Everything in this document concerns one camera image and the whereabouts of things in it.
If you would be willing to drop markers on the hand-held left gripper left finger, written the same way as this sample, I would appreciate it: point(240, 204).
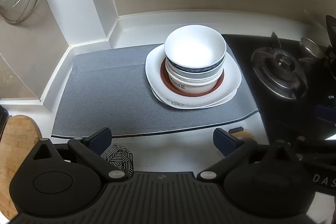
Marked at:
point(101, 140)

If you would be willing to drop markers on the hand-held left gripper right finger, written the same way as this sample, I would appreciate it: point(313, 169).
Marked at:
point(223, 141)

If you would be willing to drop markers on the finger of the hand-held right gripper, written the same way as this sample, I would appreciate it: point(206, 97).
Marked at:
point(315, 151)

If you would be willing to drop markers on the white round straight-sided bowl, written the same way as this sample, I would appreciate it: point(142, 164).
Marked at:
point(199, 87)

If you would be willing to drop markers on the white square floral plate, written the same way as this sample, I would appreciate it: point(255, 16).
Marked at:
point(155, 69)
point(173, 103)

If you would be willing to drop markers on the blue spiral glazed bowl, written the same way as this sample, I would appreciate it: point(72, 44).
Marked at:
point(189, 77)

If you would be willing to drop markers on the brown round plate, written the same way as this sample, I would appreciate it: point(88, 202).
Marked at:
point(163, 74)

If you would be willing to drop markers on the white bowl with blue band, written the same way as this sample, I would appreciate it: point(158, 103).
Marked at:
point(194, 48)

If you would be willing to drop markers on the small brown round item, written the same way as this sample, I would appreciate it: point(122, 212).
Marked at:
point(240, 133)

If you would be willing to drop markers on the mat with black geometric print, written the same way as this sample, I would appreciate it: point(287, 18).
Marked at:
point(118, 158)

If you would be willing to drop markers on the grey drying mat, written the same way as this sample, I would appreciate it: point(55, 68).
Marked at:
point(105, 87)

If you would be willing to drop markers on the wooden cutting board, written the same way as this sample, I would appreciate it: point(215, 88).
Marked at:
point(18, 140)

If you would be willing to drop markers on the small metal pot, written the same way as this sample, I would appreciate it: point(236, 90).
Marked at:
point(311, 47)

